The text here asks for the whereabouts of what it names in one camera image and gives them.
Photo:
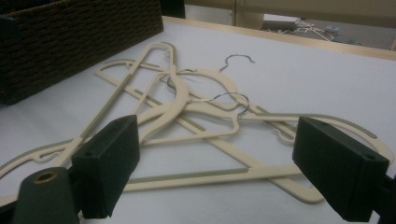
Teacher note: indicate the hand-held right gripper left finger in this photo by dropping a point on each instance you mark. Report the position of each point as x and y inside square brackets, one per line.
[106, 168]

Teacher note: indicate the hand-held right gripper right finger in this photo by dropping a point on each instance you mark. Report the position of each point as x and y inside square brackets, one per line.
[336, 171]

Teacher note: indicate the cream plastic clothes hanger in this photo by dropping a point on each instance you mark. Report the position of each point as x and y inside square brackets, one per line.
[182, 93]
[202, 182]
[231, 152]

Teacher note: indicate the dark brown woven basket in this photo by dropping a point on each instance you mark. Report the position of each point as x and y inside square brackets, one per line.
[77, 46]

